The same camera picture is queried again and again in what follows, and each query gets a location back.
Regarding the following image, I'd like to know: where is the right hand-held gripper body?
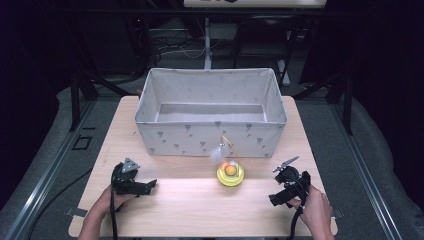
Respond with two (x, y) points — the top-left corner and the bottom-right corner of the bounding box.
(272, 155), (313, 205)

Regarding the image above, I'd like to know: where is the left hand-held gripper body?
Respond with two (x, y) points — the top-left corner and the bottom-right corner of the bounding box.
(111, 157), (152, 197)

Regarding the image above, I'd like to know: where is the yellow cat toy with feather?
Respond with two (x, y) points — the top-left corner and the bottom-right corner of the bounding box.
(208, 135), (246, 188)

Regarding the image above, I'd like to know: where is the grey fabric storage box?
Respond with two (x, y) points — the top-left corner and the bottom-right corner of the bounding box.
(134, 67), (289, 159)

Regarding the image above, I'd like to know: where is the person's left hand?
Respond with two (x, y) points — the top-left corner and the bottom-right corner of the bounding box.
(89, 185), (136, 223)

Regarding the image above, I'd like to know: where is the person's right hand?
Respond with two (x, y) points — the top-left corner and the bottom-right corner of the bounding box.
(287, 183), (335, 231)

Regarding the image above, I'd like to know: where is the black metal stand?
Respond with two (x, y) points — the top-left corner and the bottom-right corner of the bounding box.
(293, 71), (355, 136)
(68, 68), (134, 133)

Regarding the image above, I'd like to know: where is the black chair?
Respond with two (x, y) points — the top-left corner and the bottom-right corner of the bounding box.
(232, 13), (303, 86)

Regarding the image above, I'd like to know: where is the white table leg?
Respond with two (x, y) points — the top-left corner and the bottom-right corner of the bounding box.
(203, 17), (214, 70)

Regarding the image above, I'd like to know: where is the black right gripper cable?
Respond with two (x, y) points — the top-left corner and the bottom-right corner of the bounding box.
(288, 203), (306, 240)

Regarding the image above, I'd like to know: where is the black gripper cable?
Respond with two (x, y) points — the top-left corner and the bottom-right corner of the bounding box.
(109, 186), (120, 240)
(288, 203), (306, 240)

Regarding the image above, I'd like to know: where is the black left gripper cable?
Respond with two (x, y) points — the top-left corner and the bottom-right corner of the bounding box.
(109, 186), (120, 240)

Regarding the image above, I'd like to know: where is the metal table bracket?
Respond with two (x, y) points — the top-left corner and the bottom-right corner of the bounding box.
(64, 206), (90, 218)

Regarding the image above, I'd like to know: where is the metal floor rail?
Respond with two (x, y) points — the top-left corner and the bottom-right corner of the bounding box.
(328, 99), (405, 240)
(2, 99), (98, 240)

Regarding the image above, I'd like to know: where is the black floor cable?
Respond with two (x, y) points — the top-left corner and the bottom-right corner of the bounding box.
(25, 167), (95, 240)

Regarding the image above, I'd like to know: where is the tangle of floor cables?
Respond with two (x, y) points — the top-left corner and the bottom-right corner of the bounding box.
(146, 28), (223, 68)

